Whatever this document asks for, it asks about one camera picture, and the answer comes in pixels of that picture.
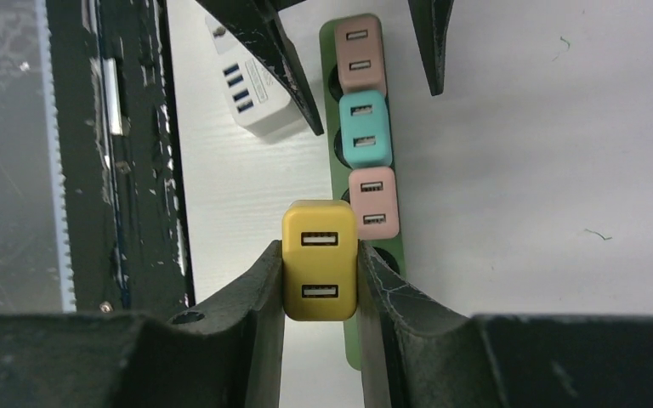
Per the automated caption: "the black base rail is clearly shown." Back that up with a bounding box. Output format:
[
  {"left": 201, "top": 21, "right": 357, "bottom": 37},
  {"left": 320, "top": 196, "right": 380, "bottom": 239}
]
[{"left": 36, "top": 1, "right": 195, "bottom": 319}]

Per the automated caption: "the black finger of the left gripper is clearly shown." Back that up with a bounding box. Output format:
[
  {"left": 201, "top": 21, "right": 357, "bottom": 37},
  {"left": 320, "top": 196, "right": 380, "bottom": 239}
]
[
  {"left": 407, "top": 0, "right": 455, "bottom": 96},
  {"left": 197, "top": 0, "right": 324, "bottom": 136}
]

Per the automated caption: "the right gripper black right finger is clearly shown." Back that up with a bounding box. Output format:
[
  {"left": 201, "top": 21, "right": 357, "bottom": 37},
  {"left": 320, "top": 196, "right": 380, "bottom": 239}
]
[{"left": 357, "top": 244, "right": 653, "bottom": 407}]

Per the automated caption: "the pink plug on green strip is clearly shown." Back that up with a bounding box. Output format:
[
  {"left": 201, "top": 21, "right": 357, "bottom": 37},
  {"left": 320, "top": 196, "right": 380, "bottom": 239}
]
[{"left": 334, "top": 14, "right": 388, "bottom": 97}]

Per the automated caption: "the yellow plug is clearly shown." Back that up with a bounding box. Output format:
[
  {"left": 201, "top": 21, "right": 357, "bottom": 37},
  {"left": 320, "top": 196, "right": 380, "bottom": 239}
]
[{"left": 281, "top": 200, "right": 358, "bottom": 321}]

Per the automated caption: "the long white power strip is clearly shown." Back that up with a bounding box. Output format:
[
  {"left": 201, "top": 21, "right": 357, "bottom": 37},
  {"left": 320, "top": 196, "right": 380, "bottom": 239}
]
[{"left": 205, "top": 14, "right": 302, "bottom": 137}]

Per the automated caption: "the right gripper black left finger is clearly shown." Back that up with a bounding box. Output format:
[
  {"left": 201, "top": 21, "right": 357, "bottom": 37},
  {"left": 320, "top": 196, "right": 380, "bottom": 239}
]
[{"left": 0, "top": 241, "right": 285, "bottom": 407}]

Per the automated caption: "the dark green power strip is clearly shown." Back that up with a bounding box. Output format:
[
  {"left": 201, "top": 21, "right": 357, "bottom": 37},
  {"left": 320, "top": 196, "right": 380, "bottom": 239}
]
[{"left": 318, "top": 14, "right": 407, "bottom": 371}]

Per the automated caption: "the beige plug on green strip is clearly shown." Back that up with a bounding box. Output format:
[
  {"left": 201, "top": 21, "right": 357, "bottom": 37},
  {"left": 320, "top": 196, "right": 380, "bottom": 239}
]
[{"left": 349, "top": 167, "right": 400, "bottom": 241}]

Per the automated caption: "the teal plug on green strip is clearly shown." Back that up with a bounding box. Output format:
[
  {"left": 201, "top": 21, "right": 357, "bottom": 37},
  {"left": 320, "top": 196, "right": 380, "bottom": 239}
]
[{"left": 338, "top": 90, "right": 393, "bottom": 169}]

